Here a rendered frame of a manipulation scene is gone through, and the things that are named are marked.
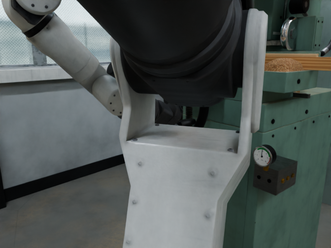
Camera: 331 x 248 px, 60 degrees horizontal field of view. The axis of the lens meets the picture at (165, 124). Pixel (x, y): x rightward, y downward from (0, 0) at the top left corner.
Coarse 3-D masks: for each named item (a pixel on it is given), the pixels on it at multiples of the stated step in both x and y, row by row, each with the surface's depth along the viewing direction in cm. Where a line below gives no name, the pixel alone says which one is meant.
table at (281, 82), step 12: (264, 72) 86; (276, 72) 83; (288, 72) 81; (300, 72) 86; (312, 72) 91; (264, 84) 86; (276, 84) 83; (288, 84) 82; (300, 84) 87; (312, 84) 92
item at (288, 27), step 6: (288, 18) 104; (294, 18) 104; (288, 24) 102; (294, 24) 105; (282, 30) 103; (288, 30) 103; (294, 30) 105; (282, 36) 103; (288, 36) 104; (294, 36) 106; (282, 42) 105; (288, 42) 104; (294, 42) 108; (288, 48) 106; (294, 48) 108
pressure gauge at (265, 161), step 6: (258, 150) 84; (264, 150) 83; (270, 150) 82; (258, 156) 84; (264, 156) 83; (270, 156) 81; (258, 162) 85; (264, 162) 83; (270, 162) 81; (264, 168) 86
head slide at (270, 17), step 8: (256, 0) 111; (264, 0) 108; (272, 0) 106; (280, 0) 108; (256, 8) 111; (264, 8) 109; (272, 8) 106; (280, 8) 109; (272, 16) 107; (280, 16) 110; (272, 24) 108; (280, 24) 111; (272, 32) 109
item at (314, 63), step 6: (270, 60) 100; (300, 60) 92; (306, 60) 91; (312, 60) 89; (318, 60) 88; (324, 60) 87; (330, 60) 85; (306, 66) 91; (312, 66) 90; (318, 66) 88; (324, 66) 87; (330, 66) 86
